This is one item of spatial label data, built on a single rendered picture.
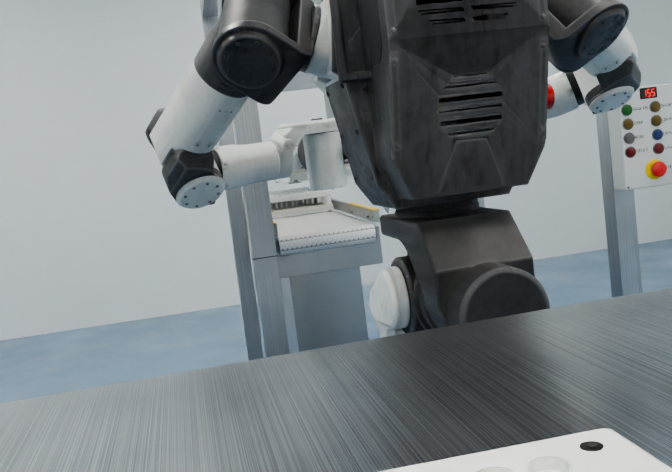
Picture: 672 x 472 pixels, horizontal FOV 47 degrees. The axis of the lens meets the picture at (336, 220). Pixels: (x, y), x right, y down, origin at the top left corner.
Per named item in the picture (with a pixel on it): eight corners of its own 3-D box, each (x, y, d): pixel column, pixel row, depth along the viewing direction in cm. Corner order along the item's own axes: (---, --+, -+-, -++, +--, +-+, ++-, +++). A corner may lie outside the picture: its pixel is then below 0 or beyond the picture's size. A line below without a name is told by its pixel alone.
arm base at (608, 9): (621, 53, 113) (638, -5, 103) (547, 93, 111) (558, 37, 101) (557, -8, 120) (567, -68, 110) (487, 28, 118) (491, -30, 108)
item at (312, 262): (383, 263, 206) (379, 225, 206) (276, 279, 202) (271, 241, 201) (309, 224, 334) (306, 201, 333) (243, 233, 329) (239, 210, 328)
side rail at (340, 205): (380, 221, 203) (379, 209, 203) (374, 222, 203) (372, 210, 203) (306, 198, 333) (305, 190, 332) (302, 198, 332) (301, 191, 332)
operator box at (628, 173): (685, 182, 203) (677, 82, 201) (626, 190, 200) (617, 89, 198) (671, 181, 209) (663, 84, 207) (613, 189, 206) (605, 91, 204)
